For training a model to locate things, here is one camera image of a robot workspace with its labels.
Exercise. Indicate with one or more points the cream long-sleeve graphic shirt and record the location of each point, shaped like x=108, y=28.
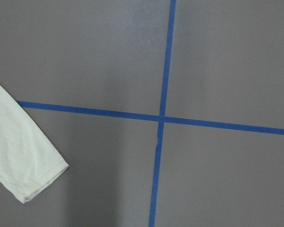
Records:
x=29, y=162

